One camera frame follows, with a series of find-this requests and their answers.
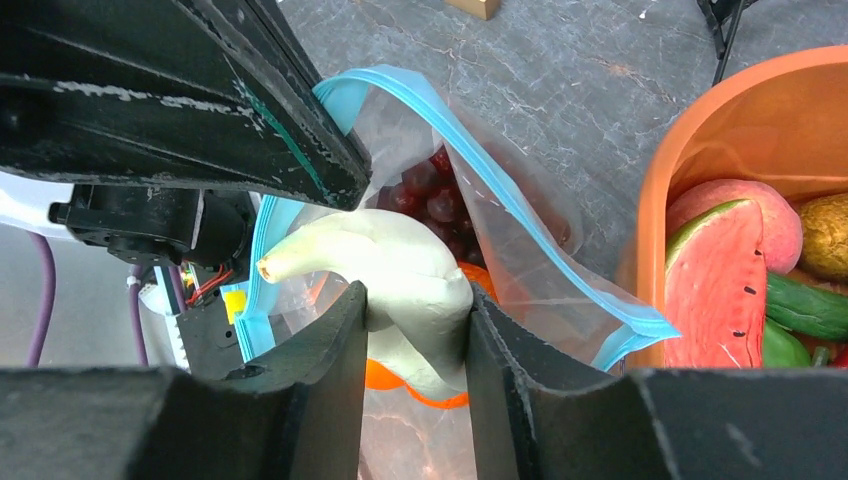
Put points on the orange plastic bin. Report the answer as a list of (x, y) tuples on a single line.
[(782, 122)]

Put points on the brown kiwi toy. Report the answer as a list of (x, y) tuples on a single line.
[(824, 237)]

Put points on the green chili pepper toy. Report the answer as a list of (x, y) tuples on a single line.
[(806, 309)]

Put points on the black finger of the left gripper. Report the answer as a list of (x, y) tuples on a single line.
[(173, 94)]

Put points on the dark purple grape bunch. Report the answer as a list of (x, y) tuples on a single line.
[(428, 192)]

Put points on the watermelon slice toy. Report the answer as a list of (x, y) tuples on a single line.
[(715, 289)]

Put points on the clear zip top bag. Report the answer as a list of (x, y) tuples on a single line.
[(528, 233)]

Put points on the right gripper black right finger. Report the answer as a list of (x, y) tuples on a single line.
[(537, 413)]

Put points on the pink peach toy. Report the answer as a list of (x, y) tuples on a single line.
[(782, 229)]

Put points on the white mushroom toy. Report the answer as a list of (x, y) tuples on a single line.
[(418, 299)]

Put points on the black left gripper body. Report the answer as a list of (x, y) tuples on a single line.
[(160, 226)]

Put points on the small wooden cube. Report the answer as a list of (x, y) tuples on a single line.
[(483, 9)]

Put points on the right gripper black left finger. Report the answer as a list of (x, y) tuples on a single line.
[(294, 412)]

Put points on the black tripod microphone stand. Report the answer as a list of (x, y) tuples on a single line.
[(722, 19)]

